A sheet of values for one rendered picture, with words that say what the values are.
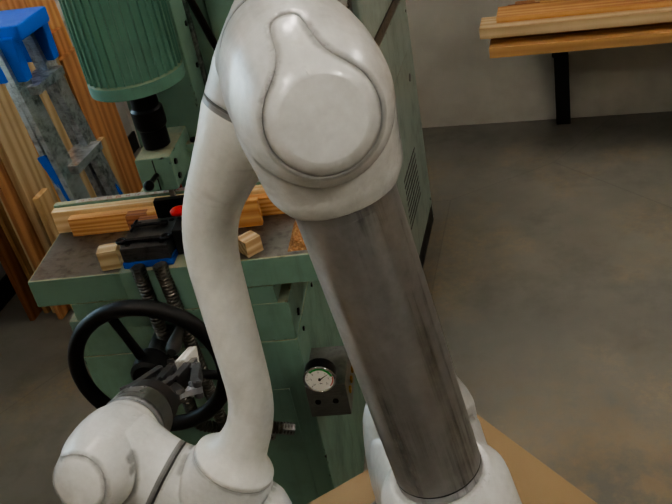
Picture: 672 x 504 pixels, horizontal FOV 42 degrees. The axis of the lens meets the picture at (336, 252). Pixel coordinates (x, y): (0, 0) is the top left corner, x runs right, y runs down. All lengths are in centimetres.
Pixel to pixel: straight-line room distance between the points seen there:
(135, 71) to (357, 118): 93
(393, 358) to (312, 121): 29
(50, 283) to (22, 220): 147
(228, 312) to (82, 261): 80
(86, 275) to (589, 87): 274
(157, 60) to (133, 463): 75
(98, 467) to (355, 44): 60
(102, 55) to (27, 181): 165
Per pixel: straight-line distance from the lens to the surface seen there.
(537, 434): 244
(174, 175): 168
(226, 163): 93
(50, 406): 297
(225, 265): 98
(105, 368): 184
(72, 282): 173
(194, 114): 176
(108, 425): 111
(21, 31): 249
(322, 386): 168
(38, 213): 317
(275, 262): 159
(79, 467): 108
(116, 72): 158
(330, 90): 67
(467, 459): 98
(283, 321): 167
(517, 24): 338
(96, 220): 182
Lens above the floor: 172
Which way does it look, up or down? 32 degrees down
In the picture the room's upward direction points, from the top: 12 degrees counter-clockwise
